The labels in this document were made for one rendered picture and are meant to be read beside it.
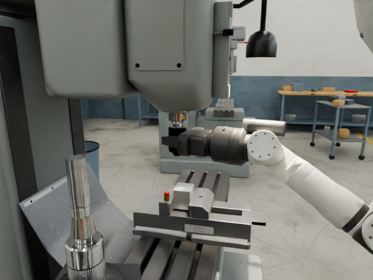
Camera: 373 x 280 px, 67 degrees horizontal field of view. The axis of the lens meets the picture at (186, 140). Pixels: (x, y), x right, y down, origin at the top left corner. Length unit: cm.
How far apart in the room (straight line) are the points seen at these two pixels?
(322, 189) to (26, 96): 72
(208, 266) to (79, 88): 53
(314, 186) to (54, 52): 61
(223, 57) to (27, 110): 51
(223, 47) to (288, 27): 664
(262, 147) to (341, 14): 700
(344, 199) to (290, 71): 671
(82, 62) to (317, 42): 690
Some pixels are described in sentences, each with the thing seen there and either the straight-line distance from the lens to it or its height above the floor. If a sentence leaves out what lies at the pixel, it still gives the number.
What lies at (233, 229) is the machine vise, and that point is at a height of 97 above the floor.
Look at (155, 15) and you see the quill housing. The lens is 63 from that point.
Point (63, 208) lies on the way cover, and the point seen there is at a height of 102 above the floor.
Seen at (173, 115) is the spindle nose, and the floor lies 129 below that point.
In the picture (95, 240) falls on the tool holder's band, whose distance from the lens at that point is 40.
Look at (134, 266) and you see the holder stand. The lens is 48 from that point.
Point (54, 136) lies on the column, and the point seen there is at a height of 121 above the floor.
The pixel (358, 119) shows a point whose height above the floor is 32.
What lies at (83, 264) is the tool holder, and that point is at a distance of 40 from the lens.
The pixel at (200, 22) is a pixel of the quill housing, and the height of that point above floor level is 150.
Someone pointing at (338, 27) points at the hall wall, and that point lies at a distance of 749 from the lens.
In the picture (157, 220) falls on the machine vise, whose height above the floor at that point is 98.
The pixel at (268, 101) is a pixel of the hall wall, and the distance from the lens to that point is 724.
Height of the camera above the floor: 141
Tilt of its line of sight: 15 degrees down
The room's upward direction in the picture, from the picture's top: straight up
